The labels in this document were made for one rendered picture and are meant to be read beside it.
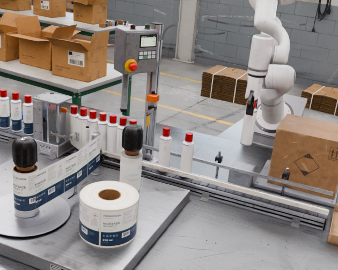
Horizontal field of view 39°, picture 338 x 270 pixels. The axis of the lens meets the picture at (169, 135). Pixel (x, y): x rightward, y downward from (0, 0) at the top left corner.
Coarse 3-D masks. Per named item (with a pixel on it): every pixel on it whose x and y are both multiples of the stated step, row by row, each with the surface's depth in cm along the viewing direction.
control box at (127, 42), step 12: (120, 36) 203; (132, 36) 201; (120, 48) 205; (132, 48) 203; (144, 48) 207; (156, 48) 210; (120, 60) 206; (132, 60) 205; (144, 60) 209; (156, 60) 212; (120, 72) 208; (132, 72) 208; (144, 72) 212
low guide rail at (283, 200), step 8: (104, 152) 219; (152, 168) 212; (160, 168) 210; (168, 168) 209; (184, 176) 207; (192, 176) 205; (200, 176) 204; (216, 184) 202; (224, 184) 200; (232, 184) 200; (248, 192) 197; (256, 192) 195; (280, 200) 192; (288, 200) 191; (304, 208) 189; (312, 208) 188; (320, 208) 187
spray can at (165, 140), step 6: (168, 132) 206; (162, 138) 207; (168, 138) 207; (162, 144) 207; (168, 144) 208; (162, 150) 208; (168, 150) 209; (162, 156) 209; (168, 156) 210; (162, 162) 210; (168, 162) 212
